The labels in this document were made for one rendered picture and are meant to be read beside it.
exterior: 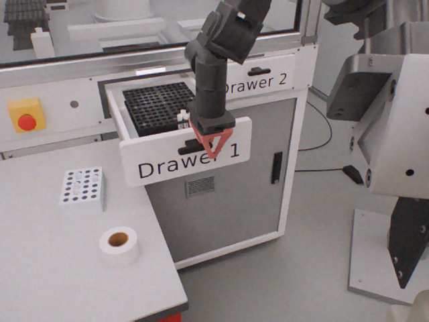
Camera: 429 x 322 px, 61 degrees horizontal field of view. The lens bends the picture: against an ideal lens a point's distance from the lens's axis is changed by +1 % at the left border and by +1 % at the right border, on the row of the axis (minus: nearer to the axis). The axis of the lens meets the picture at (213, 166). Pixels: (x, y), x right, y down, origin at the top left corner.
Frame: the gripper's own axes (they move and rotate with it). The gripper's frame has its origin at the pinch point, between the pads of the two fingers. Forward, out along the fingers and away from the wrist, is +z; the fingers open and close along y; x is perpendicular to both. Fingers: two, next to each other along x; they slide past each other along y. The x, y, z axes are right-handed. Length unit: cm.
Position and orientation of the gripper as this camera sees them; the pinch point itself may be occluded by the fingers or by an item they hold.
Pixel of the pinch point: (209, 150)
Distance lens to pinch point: 74.9
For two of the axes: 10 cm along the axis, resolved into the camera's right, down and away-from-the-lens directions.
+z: -0.2, 8.0, 6.0
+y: -3.8, -5.6, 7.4
